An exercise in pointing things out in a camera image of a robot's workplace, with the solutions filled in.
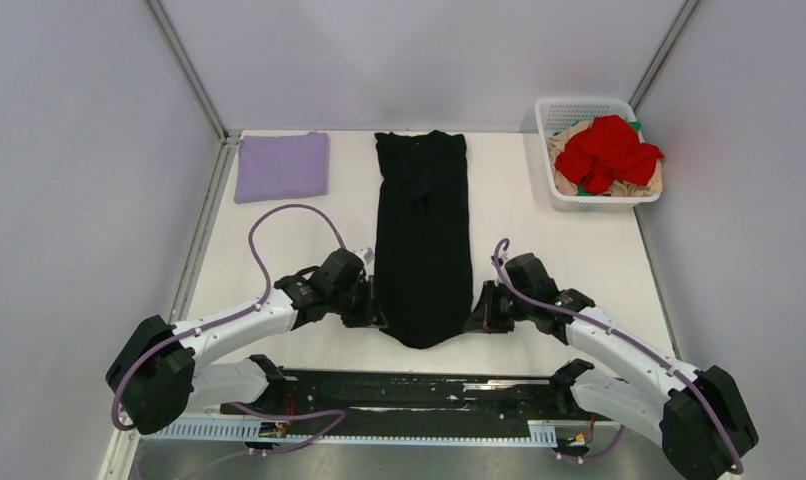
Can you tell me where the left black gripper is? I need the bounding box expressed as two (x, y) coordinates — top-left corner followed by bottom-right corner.
(329, 274), (388, 327)

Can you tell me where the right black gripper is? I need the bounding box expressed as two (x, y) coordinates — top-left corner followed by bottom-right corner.
(462, 280), (533, 335)

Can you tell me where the black t shirt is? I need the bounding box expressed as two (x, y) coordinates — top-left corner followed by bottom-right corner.
(374, 131), (473, 349)

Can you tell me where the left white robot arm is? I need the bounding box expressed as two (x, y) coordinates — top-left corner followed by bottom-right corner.
(105, 248), (386, 435)

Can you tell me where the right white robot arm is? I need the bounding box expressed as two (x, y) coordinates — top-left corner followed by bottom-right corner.
(465, 239), (759, 479)

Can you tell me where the beige t shirt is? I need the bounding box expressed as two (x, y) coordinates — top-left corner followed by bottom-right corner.
(546, 120), (663, 199)

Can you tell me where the folded purple t shirt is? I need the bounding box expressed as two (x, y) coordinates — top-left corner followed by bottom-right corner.
(234, 132), (330, 204)

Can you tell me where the red t shirt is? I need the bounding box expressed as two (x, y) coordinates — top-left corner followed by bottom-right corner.
(554, 115), (665, 196)

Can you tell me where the white plastic basket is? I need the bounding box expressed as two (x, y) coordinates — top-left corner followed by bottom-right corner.
(534, 96), (664, 212)

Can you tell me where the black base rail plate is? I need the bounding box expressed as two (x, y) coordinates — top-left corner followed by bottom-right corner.
(248, 369), (598, 440)

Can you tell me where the slotted cable duct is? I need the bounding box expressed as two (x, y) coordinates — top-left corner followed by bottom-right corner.
(141, 417), (558, 448)

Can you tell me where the left aluminium corner post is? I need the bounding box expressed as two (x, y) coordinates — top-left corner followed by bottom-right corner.
(143, 0), (229, 143)

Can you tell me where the aluminium corner post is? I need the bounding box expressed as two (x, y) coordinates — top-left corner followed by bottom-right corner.
(143, 0), (229, 143)
(628, 0), (703, 112)

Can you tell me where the right aluminium corner post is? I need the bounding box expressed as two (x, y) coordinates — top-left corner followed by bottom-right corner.
(628, 0), (703, 112)

